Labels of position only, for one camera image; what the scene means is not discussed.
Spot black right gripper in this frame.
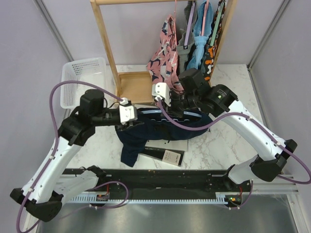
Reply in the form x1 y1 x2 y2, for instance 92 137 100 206
161 90 199 118

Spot light blue hanger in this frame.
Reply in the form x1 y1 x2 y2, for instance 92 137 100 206
138 108 202 123

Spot navy blue shorts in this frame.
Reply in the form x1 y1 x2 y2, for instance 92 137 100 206
115 108 209 167

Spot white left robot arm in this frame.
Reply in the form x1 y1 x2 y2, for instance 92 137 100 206
10 89 121 222

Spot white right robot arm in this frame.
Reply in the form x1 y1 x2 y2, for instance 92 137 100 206
168 68 297 191

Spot light blue shorts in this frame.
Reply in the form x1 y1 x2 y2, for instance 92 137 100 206
186 1 214 70

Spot orange camouflage shorts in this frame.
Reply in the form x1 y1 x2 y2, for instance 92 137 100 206
201 9 225 82

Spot grey shorts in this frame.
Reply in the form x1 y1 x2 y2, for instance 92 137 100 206
176 7 197 74

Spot pink patterned shorts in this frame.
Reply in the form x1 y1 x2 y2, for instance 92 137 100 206
147 15 184 93

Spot purple hanger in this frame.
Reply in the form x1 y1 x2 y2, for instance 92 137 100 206
183 0 196 49

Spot green hanger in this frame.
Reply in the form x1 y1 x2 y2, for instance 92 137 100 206
209 0 226 46

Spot pink hanger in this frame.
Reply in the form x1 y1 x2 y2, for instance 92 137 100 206
201 0 209 36
172 0 177 51

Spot white plastic basket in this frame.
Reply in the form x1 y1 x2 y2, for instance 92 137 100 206
60 57 107 109

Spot wooden clothes rack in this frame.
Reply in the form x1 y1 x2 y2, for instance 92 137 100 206
90 0 237 104

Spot grey plastic folder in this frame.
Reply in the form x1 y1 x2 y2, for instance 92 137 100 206
129 105 188 152

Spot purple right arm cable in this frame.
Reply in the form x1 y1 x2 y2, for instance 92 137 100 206
155 97 311 184

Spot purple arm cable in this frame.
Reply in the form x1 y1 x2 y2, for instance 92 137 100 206
16 81 127 233
155 97 311 184

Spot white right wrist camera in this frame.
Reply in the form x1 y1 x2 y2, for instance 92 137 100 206
152 83 171 105

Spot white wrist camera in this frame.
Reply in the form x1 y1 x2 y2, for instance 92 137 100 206
152 83 171 105
119 98 138 125

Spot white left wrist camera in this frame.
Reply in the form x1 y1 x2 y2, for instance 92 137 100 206
119 98 138 125

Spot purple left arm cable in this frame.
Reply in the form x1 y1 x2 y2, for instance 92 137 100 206
16 81 127 233

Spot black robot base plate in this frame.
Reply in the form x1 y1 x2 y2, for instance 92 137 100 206
97 169 251 200

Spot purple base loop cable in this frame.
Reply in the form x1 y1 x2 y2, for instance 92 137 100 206
88 179 130 211

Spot white slotted cable duct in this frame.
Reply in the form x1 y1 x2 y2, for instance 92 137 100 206
69 192 241 204

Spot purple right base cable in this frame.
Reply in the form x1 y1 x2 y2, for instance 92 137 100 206
225 182 255 211

